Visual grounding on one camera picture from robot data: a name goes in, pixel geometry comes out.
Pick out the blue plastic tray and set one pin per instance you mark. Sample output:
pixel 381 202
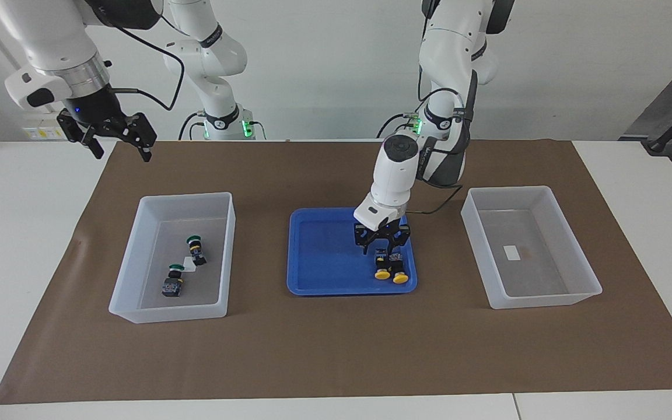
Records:
pixel 324 262

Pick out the translucent white plastic box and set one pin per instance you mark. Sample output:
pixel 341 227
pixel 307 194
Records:
pixel 155 245
pixel 534 280

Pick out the white wall socket box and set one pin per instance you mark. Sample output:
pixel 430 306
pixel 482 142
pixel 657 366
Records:
pixel 41 129

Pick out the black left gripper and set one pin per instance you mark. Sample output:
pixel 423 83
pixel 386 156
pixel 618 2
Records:
pixel 382 232

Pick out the yellow push button switch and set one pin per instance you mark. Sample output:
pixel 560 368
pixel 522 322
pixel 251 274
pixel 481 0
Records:
pixel 399 271
pixel 381 267

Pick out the brown paper table mat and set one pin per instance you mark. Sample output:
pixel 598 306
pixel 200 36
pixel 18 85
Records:
pixel 336 350

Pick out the white sticker in box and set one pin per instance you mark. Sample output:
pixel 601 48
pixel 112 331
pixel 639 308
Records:
pixel 511 252
pixel 188 262

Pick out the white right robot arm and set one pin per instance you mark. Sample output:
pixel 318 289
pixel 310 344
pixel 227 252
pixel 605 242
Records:
pixel 50 35

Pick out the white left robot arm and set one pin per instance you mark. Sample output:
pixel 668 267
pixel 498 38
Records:
pixel 394 175

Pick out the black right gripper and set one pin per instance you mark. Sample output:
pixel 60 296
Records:
pixel 94 108

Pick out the green push button switch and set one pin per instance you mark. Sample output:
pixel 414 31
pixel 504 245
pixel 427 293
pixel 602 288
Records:
pixel 197 251
pixel 172 286

